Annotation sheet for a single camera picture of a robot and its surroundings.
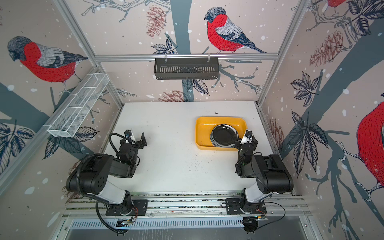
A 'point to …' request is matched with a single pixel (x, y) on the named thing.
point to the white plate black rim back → (215, 144)
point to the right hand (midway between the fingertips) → (245, 132)
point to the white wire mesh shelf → (77, 106)
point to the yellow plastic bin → (204, 125)
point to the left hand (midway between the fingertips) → (137, 131)
